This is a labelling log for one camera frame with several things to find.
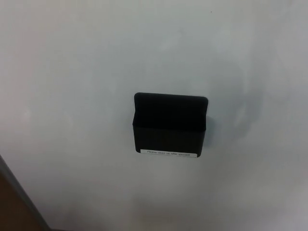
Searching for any black magnetic marker holder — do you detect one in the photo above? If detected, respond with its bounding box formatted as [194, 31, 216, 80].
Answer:
[132, 92, 209, 159]

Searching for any white whiteboard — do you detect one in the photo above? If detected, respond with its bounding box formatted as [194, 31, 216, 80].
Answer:
[0, 0, 308, 231]

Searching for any brown wooden panel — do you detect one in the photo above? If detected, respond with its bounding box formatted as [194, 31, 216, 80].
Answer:
[0, 171, 43, 231]

